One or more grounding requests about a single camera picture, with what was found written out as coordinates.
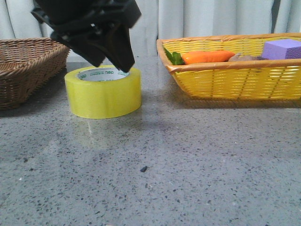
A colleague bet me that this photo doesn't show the small black debris chip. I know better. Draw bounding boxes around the small black debris chip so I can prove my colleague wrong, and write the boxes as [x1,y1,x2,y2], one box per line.
[140,166,148,172]

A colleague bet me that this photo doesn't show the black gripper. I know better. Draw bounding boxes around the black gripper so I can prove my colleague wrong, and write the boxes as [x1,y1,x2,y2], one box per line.
[31,0,141,72]

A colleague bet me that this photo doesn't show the yellow woven basket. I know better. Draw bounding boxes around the yellow woven basket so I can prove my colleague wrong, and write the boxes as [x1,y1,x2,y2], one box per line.
[157,33,301,100]

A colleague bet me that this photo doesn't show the yellow tape roll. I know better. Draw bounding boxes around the yellow tape roll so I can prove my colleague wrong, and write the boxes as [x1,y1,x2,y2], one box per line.
[64,65,142,119]

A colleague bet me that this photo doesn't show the brown toy potato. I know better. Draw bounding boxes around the brown toy potato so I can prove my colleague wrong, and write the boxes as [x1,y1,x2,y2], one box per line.
[227,53,268,62]

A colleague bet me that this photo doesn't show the brown wicker basket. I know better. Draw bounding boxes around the brown wicker basket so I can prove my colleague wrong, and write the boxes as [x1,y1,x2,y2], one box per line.
[0,38,70,110]

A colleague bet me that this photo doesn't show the purple foam block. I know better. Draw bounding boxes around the purple foam block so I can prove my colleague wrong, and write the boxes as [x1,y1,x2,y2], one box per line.
[261,39,301,60]

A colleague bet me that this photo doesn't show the orange toy carrot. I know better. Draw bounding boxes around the orange toy carrot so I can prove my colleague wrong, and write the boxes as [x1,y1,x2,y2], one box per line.
[164,48,235,65]

